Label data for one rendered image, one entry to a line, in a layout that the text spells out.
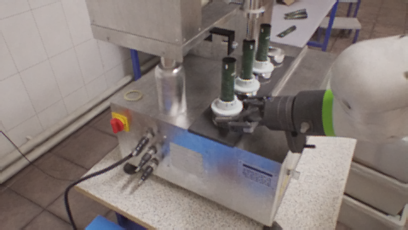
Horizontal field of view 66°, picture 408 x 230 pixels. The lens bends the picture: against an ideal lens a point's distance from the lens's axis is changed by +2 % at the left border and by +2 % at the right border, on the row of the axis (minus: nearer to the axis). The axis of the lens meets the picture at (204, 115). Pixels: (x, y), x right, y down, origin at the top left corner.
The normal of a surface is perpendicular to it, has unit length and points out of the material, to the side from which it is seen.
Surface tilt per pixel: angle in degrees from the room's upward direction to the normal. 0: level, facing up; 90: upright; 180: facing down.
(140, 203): 0
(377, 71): 56
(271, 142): 0
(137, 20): 90
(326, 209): 0
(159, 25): 90
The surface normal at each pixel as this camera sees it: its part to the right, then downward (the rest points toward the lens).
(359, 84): -0.67, 0.24
